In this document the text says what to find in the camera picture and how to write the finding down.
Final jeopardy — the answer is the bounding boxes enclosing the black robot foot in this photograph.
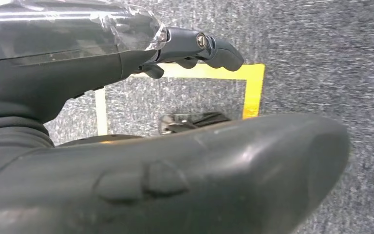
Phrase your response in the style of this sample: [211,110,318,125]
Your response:
[158,111,232,136]

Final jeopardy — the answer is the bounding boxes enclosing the yellow floor tape square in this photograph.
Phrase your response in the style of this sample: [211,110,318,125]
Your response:
[94,63,266,137]

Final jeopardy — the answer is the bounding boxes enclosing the dark robot body shell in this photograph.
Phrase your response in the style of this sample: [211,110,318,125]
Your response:
[56,134,144,148]

